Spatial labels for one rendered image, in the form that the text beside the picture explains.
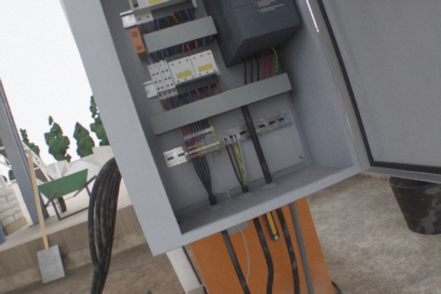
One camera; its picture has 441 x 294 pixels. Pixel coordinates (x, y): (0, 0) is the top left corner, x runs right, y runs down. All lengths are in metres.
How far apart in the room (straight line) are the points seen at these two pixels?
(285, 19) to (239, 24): 0.09
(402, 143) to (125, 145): 0.43
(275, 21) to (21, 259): 3.16
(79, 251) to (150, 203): 2.64
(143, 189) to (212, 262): 0.63
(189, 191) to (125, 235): 2.30
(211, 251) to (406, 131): 0.76
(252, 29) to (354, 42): 0.17
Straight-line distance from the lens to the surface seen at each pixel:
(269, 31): 0.52
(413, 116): 0.45
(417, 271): 1.39
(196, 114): 0.57
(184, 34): 0.61
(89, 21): 0.51
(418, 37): 0.42
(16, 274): 3.43
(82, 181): 4.45
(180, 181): 0.63
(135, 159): 0.45
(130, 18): 0.69
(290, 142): 0.68
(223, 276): 1.07
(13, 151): 5.24
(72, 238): 3.06
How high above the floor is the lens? 0.81
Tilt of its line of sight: 4 degrees down
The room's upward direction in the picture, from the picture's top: 19 degrees counter-clockwise
